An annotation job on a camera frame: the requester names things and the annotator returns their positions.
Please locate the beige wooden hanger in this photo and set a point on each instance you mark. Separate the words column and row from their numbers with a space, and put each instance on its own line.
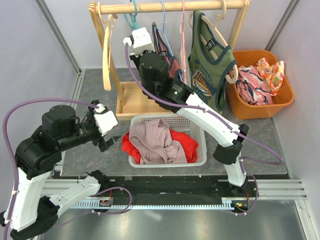
column 106, row 55

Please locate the teal plastic hanger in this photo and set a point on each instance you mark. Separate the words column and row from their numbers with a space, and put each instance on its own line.
column 131, row 17

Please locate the green printed tank top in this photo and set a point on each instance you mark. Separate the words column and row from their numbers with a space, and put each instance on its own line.
column 210, row 62

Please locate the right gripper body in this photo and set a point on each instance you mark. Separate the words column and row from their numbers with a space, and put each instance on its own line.
column 135, row 57

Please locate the white plastic basket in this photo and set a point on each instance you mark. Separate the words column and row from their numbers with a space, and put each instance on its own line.
column 180, row 124

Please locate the pink wire hanger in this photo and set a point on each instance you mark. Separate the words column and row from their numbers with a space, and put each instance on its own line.
column 183, row 46

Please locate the wooden clothes rack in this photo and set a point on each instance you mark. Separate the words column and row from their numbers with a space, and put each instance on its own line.
column 130, row 99

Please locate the mauve pink tank top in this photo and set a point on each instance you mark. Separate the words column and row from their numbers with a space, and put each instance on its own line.
column 155, row 144

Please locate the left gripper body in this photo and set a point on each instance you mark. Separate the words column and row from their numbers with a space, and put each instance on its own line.
column 105, row 144

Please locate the pink patterned cloth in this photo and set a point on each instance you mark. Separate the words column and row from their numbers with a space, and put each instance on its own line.
column 251, row 88

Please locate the white tank top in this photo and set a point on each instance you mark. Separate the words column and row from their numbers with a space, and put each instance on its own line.
column 188, row 67

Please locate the orange floral cloth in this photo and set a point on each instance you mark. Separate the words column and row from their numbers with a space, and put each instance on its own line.
column 273, row 75

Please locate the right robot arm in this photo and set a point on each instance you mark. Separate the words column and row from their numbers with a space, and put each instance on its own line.
column 175, row 96

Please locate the slotted cable duct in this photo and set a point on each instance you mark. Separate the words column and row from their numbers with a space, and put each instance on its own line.
column 103, row 204

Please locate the light blue hanger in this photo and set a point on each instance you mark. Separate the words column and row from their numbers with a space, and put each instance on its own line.
column 164, row 29

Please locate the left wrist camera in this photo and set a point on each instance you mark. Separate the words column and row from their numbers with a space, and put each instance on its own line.
column 104, row 119

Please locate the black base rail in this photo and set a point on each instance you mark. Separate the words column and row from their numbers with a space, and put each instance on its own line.
column 189, row 189

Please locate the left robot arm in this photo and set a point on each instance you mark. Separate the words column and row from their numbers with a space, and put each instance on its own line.
column 32, row 213

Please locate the orange plastic bin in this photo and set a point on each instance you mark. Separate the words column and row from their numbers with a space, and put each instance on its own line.
column 245, row 111

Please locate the rust red tank top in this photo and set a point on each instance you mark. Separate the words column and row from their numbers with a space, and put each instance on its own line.
column 163, row 50

